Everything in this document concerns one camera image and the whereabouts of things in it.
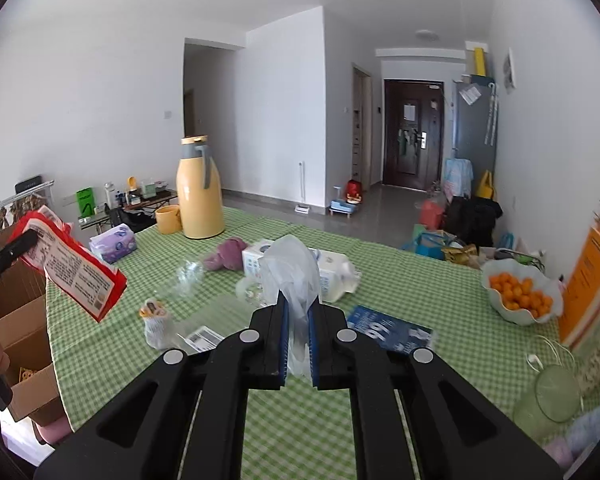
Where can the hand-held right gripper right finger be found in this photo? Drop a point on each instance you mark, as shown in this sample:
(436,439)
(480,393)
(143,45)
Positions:
(314,350)

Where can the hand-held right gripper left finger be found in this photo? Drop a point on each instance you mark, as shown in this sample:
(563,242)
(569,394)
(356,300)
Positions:
(281,350)

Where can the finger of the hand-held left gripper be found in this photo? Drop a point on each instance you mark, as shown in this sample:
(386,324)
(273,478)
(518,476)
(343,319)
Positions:
(10,257)

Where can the brown cardboard box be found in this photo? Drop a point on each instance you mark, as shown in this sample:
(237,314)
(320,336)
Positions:
(15,320)

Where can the red snack bag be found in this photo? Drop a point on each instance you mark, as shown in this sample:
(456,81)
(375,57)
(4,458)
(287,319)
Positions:
(75,270)

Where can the white milk carton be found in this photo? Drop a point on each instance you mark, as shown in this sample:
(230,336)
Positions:
(335,275)

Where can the clear plastic bag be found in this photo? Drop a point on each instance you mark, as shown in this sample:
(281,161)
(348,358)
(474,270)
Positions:
(292,270)

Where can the row of hanging dried leaves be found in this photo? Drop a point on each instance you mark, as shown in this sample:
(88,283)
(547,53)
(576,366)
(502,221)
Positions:
(10,215)

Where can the black flat box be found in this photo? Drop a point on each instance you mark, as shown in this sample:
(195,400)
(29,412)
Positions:
(28,183)

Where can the clear plastic label packet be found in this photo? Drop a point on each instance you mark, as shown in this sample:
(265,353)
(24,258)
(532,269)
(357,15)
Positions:
(204,338)

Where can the dark blue carton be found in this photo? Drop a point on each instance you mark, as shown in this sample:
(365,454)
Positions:
(390,330)

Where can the green sign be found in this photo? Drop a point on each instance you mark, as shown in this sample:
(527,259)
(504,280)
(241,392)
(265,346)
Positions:
(85,204)

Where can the purple tissue pack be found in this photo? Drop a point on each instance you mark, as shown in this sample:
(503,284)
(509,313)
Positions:
(112,245)

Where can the purple cloth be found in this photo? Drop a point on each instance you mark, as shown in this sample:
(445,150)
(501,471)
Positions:
(227,254)

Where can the clear plastic bottle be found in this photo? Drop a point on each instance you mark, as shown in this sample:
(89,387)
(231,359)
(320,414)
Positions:
(189,280)

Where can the white bottle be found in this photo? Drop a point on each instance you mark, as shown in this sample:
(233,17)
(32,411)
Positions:
(110,195)

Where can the black folding chair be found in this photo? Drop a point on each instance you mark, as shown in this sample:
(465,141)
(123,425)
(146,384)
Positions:
(130,220)

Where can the green checked tablecloth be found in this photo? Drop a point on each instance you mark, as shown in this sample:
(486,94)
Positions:
(430,270)

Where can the small yellow container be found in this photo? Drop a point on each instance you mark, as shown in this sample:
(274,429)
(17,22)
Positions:
(131,183)

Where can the blue pet feeder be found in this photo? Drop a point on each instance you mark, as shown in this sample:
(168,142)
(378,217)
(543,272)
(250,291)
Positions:
(345,206)

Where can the teal bag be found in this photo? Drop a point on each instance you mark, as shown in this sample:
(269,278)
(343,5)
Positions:
(427,245)

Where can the folding side table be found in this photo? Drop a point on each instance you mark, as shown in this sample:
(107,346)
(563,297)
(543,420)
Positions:
(155,200)

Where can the yellow cup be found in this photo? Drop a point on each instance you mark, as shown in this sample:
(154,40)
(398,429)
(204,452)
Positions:
(168,220)

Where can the yellow thermos jug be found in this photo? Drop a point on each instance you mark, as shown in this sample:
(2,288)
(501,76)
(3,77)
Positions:
(200,195)

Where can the black bag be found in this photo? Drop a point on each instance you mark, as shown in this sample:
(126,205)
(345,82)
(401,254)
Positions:
(472,220)

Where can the white bowl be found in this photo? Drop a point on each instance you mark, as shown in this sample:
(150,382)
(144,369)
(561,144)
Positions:
(520,316)

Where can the dark brown entrance door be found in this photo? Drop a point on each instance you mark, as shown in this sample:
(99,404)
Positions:
(412,160)

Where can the pile of small oranges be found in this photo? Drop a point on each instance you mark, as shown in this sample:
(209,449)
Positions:
(522,292)

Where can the white earphones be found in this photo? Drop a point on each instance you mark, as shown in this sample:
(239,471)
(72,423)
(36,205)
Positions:
(534,359)

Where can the pastel cloth bag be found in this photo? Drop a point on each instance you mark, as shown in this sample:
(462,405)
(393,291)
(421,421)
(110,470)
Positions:
(457,177)

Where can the wooden interior door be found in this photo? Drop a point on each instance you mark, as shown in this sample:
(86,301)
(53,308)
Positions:
(362,130)

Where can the yellow bag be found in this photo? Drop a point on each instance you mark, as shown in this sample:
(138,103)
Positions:
(486,187)

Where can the grey fridge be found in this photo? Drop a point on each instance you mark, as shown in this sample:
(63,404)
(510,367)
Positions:
(475,135)

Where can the orange box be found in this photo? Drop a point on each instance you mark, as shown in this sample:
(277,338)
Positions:
(590,285)

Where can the blue fluffy towel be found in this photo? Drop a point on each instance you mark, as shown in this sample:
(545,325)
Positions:
(590,430)

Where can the white umbrella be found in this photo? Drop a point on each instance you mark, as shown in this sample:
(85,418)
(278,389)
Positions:
(491,110)

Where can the yellow roll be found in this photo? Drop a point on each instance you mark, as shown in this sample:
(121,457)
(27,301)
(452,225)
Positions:
(479,61)

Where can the wall poster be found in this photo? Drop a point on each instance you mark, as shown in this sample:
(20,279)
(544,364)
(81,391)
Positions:
(509,69)

